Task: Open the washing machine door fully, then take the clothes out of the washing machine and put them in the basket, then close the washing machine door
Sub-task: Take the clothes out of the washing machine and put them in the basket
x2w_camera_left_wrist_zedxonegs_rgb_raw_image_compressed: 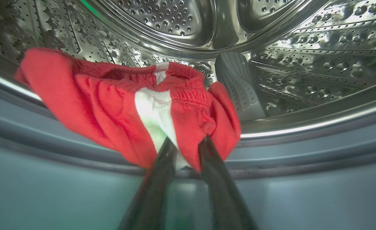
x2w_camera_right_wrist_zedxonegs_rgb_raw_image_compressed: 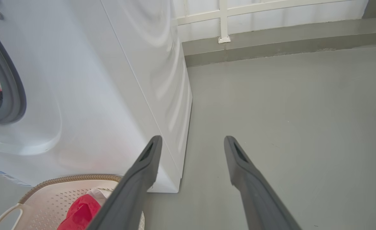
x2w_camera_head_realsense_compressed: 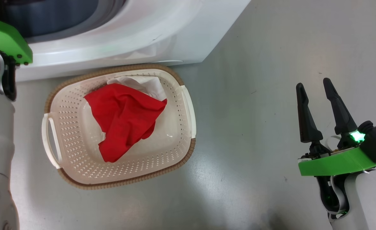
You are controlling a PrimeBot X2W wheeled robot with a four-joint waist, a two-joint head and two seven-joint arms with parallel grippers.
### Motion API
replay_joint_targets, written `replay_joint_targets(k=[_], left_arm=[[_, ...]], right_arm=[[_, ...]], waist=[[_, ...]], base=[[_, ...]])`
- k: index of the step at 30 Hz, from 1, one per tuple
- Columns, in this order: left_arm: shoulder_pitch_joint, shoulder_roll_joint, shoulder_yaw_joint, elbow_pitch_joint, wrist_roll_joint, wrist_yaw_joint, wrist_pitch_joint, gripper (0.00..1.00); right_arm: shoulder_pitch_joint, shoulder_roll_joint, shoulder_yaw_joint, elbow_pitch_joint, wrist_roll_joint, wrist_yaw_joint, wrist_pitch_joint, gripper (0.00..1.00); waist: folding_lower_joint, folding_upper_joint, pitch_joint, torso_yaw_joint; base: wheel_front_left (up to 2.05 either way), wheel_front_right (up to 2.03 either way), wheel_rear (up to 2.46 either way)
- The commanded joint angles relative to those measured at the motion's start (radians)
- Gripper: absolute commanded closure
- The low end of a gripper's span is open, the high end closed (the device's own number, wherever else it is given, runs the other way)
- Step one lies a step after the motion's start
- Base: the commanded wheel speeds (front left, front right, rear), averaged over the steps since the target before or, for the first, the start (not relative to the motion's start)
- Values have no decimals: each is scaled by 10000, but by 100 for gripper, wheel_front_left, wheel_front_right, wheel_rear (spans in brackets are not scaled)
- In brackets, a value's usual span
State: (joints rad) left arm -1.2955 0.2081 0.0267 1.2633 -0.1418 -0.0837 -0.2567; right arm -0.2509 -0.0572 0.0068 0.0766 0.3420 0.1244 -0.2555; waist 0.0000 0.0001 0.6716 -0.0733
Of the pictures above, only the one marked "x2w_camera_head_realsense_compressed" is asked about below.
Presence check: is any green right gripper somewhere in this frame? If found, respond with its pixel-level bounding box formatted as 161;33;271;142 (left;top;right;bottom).
296;77;376;177

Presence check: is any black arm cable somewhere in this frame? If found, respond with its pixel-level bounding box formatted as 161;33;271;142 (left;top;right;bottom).
316;175;349;221
0;52;18;102

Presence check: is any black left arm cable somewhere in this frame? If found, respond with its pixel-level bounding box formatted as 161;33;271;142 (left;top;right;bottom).
0;52;18;102

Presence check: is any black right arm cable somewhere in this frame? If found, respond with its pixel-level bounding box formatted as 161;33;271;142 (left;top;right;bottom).
316;175;349;221

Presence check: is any red and white garment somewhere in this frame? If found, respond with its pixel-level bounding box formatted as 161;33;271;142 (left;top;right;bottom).
84;76;168;163

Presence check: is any cream basket with brown rim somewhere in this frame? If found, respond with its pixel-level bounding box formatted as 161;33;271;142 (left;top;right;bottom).
41;63;197;190

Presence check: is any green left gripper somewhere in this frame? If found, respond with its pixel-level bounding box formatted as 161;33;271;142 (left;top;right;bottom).
0;15;33;65

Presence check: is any white front-load washing machine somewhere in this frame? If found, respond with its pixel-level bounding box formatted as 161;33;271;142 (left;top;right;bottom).
0;0;252;82

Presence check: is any grey rubber door gasket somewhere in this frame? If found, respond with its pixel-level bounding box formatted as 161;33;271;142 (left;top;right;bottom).
0;0;128;39

